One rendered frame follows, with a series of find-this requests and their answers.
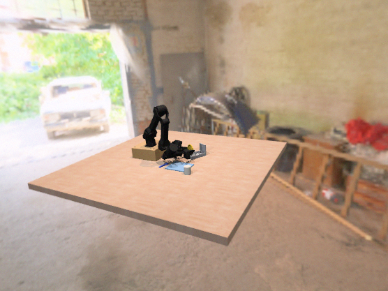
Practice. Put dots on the grey dish rack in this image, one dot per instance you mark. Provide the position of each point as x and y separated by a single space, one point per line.
200 153

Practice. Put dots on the grey cylinder with white top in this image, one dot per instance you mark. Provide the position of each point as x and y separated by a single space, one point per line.
187 169

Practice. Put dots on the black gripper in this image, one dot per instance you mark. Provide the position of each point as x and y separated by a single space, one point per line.
185 151

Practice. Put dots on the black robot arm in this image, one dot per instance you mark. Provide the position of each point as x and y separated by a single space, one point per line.
163 144

